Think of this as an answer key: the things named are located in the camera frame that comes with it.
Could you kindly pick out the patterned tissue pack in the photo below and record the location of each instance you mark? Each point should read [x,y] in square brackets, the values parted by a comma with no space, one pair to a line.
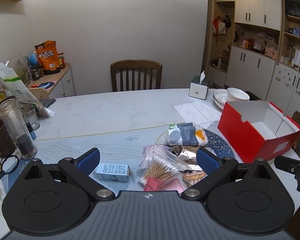
[186,134]

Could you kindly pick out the small blue bottle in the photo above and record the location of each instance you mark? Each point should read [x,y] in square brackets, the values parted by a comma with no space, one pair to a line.
[31,131]

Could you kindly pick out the white paper napkin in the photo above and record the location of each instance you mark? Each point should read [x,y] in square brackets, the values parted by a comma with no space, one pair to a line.
[199,114]

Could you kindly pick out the pink binder clip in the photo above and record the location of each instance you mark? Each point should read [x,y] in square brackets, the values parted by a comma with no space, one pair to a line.
[153,184]

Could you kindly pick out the white bowl gold rim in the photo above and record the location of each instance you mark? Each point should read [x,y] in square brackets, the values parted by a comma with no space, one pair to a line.
[235,94]

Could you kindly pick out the small light blue carton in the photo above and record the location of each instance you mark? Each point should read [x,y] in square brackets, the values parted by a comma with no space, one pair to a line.
[112,172]

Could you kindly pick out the tall clear glass bottle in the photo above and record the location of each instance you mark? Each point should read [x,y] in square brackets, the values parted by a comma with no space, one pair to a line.
[12,117]

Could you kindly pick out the small glass cup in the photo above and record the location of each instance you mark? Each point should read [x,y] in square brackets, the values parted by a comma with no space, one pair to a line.
[30,116]

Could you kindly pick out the dark wooden chair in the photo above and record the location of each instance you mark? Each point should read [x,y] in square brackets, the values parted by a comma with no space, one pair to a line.
[135,74]

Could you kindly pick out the orange snack bag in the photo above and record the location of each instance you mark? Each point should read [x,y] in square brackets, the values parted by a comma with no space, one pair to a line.
[47,57]

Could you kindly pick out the pink ridged plastic tray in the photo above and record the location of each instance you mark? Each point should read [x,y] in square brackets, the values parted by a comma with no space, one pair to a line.
[173,185]

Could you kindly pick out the white side cabinet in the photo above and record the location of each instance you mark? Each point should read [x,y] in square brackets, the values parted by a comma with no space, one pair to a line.
[54,86]

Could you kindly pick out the green white tissue box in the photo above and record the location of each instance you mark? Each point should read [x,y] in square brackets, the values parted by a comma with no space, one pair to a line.
[199,86]

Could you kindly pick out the white wall cabinets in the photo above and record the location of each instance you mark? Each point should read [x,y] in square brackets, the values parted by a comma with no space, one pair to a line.
[254,45]

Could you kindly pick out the gold foil snack packet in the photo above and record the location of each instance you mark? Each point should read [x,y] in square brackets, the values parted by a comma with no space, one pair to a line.
[187,153]

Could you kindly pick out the white green plastic bag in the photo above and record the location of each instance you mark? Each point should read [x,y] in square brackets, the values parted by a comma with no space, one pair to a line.
[12,82]

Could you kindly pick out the red cardboard box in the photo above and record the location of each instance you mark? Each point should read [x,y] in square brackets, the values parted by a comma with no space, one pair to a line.
[257,129]

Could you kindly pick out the brown mug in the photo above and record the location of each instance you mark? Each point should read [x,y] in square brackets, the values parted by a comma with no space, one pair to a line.
[7,146]

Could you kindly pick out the cartoon face plush charm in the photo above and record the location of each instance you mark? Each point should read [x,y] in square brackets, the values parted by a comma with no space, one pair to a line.
[193,177]

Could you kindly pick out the cotton swab bag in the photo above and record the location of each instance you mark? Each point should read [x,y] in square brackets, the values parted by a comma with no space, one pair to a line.
[165,166]

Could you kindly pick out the red lidded jar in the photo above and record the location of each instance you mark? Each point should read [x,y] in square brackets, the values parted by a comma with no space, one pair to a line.
[61,60]

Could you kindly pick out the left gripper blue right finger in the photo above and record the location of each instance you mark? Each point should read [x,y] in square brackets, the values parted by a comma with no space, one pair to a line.
[213,165]

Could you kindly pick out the stacked white plates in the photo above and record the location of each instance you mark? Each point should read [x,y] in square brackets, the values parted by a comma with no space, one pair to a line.
[220,97]

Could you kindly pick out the black scissors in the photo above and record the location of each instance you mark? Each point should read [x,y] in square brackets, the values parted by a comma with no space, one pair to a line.
[9,165]

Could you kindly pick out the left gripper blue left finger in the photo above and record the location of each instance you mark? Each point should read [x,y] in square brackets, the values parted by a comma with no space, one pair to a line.
[80,166]

